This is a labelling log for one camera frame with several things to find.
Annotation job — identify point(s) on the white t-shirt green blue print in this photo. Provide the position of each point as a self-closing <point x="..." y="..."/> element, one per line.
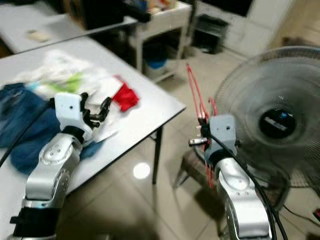
<point x="60" y="72"/>

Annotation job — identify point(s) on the red clothes hanger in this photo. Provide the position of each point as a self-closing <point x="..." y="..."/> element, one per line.
<point x="191" y="80"/>

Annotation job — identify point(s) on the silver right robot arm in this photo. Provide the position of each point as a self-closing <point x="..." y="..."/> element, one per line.
<point x="240" y="200"/>

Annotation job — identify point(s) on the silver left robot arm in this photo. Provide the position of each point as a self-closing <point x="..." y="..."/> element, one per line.
<point x="52" y="170"/>

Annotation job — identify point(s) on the small red cloth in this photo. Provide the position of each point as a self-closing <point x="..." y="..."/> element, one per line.
<point x="126" y="95"/>

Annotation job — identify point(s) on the brown woven stool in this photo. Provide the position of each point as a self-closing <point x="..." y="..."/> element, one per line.
<point x="192" y="167"/>

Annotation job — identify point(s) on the white table black legs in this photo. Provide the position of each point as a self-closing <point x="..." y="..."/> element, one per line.
<point x="145" y="102"/>

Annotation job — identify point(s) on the blue jeans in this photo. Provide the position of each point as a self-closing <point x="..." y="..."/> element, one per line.
<point x="25" y="125"/>

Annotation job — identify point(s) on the blue bucket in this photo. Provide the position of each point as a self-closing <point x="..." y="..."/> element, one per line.
<point x="155" y="57"/>

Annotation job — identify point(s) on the grey standing fan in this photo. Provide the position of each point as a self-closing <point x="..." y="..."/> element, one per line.
<point x="270" y="85"/>

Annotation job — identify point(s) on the small beige item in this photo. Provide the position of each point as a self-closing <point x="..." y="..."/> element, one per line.
<point x="38" y="35"/>

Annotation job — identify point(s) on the black box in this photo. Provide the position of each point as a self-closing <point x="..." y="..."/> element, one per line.
<point x="105" y="12"/>

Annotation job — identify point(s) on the grey long table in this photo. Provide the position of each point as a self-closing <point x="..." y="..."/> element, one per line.
<point x="30" y="20"/>

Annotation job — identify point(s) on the white low cabinet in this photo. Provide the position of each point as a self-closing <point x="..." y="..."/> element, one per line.
<point x="245" y="30"/>

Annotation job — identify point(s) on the white side table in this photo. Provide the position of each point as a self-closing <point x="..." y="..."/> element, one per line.
<point x="167" y="17"/>

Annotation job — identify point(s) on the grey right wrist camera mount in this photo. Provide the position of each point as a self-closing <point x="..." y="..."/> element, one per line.
<point x="222" y="132"/>

